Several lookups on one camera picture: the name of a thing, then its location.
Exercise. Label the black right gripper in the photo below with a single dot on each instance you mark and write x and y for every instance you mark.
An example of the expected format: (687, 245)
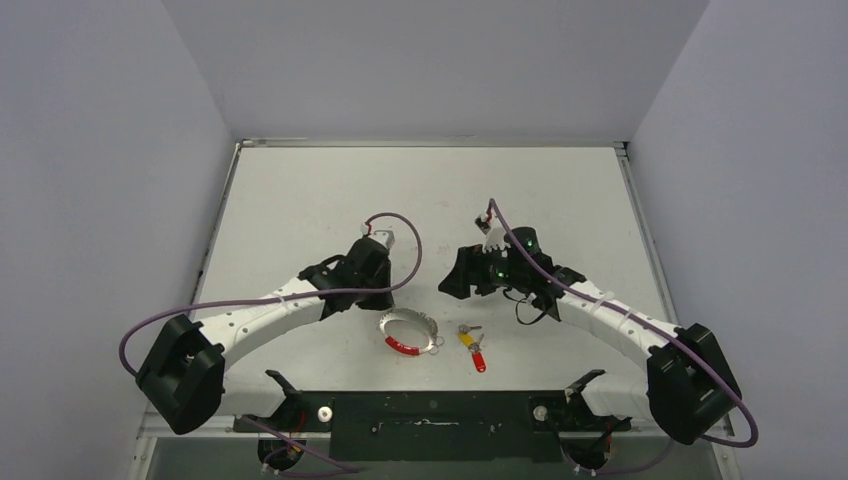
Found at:
(472, 268)

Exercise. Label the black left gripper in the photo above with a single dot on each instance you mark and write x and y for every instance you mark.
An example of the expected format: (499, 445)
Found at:
(383, 302)

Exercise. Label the large keyring with red grip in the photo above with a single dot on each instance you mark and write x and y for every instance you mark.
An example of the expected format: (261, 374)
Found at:
(409, 332)

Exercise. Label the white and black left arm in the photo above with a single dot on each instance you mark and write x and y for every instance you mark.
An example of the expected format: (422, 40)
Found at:
(184, 375)

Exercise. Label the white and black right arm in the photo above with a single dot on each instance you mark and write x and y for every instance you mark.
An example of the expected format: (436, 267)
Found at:
(686, 385)

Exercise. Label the yellow tagged key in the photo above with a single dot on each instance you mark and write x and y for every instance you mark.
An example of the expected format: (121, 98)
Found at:
(468, 340)

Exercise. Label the red tagged key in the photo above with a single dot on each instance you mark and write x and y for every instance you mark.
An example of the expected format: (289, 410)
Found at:
(477, 356)

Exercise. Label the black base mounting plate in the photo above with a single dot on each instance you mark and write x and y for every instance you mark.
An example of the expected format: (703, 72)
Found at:
(464, 444)

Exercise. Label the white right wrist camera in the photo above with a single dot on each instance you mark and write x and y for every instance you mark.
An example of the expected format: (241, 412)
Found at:
(494, 231)

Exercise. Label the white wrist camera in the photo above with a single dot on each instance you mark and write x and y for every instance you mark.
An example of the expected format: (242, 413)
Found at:
(386, 238)
(494, 231)

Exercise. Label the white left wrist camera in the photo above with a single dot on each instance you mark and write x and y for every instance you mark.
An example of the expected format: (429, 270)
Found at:
(386, 238)

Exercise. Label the aluminium front rail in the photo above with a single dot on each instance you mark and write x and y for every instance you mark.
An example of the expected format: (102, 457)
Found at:
(683, 418)

